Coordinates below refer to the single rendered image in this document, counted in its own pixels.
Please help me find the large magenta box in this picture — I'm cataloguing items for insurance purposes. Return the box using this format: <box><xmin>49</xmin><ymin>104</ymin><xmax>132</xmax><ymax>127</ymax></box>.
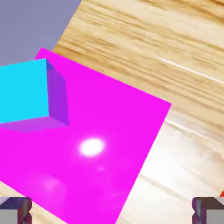
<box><xmin>0</xmin><ymin>47</ymin><xmax>172</xmax><ymax>224</ymax></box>

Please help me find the small cyan cube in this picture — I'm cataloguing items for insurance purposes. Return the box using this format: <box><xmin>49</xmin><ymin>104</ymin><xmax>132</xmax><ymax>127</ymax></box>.
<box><xmin>0</xmin><ymin>58</ymin><xmax>70</xmax><ymax>133</ymax></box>

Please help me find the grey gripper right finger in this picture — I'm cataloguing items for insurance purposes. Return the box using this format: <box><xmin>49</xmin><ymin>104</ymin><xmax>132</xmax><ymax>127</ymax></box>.
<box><xmin>192</xmin><ymin>196</ymin><xmax>224</xmax><ymax>224</ymax></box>

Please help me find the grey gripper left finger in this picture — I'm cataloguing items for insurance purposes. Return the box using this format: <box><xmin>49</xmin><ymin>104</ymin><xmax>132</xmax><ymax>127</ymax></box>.
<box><xmin>0</xmin><ymin>196</ymin><xmax>33</xmax><ymax>224</ymax></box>

